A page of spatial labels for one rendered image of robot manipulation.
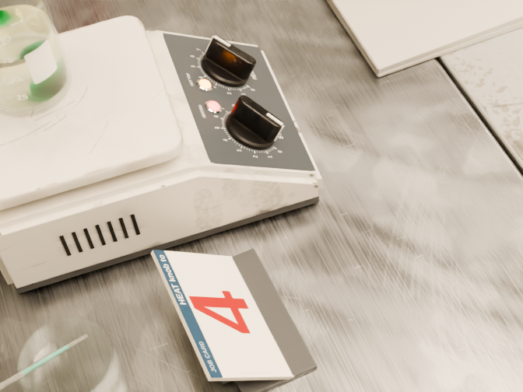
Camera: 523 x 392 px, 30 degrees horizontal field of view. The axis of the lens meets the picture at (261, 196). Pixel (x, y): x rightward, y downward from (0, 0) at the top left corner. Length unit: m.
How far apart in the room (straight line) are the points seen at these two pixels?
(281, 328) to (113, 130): 0.15
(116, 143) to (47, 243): 0.07
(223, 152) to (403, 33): 0.19
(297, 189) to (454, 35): 0.18
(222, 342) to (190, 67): 0.18
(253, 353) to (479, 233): 0.16
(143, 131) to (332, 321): 0.15
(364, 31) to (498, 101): 0.11
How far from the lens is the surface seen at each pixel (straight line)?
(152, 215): 0.57
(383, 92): 0.68
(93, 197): 0.56
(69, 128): 0.57
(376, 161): 0.64
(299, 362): 0.56
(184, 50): 0.63
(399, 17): 0.72
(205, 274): 0.57
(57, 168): 0.55
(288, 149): 0.60
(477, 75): 0.70
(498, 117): 0.67
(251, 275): 0.59
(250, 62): 0.62
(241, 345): 0.54
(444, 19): 0.72
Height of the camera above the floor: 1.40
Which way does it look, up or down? 52 degrees down
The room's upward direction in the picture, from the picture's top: 8 degrees counter-clockwise
